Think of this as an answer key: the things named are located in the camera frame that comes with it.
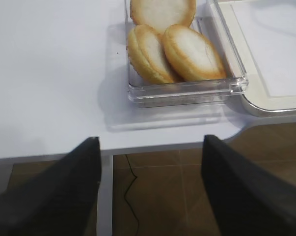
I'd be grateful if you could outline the top bun half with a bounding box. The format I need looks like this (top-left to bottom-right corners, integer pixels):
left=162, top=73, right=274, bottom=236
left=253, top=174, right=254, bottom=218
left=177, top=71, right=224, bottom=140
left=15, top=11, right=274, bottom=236
left=130, top=0, right=196, bottom=34

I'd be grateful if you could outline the white metal tray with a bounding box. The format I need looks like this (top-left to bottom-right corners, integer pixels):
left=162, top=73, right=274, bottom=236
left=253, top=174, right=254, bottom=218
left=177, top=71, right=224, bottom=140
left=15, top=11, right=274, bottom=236
left=219, top=0, right=296, bottom=117

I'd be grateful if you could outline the right bun half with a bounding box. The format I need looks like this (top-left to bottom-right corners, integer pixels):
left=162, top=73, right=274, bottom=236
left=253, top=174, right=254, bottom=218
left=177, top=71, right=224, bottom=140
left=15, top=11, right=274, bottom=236
left=162, top=24, right=227, bottom=81

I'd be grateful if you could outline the white table leg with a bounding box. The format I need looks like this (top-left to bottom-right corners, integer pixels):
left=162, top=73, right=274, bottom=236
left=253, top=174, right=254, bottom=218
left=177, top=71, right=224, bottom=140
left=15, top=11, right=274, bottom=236
left=96, top=152, right=113, bottom=236

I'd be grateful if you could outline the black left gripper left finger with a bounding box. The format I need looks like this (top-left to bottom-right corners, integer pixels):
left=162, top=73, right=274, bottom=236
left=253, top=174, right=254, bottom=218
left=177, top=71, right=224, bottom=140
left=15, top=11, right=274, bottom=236
left=0, top=137, right=101, bottom=236

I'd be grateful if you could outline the clear plastic bun container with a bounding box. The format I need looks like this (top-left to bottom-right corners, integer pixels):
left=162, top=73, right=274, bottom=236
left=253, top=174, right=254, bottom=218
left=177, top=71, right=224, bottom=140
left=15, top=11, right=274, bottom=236
left=127, top=0, right=249, bottom=108

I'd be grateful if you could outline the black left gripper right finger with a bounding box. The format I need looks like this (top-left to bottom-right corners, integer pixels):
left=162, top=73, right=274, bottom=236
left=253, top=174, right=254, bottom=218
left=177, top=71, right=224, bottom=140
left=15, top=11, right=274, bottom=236
left=201, top=135, right=296, bottom=236

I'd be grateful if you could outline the left bun half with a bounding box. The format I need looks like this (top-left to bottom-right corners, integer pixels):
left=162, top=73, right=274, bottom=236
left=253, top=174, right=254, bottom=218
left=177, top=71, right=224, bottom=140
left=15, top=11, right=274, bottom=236
left=127, top=25, right=181, bottom=84

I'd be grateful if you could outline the bun half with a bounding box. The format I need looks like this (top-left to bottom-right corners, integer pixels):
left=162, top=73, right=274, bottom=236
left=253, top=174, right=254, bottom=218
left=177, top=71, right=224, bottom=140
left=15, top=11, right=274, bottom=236
left=162, top=24, right=227, bottom=81
left=130, top=0, right=196, bottom=34
left=127, top=25, right=181, bottom=84

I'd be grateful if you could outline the black floor cable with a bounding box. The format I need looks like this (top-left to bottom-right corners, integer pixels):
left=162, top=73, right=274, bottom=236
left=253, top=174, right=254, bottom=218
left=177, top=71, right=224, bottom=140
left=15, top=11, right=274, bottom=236
left=124, top=153, right=140, bottom=236

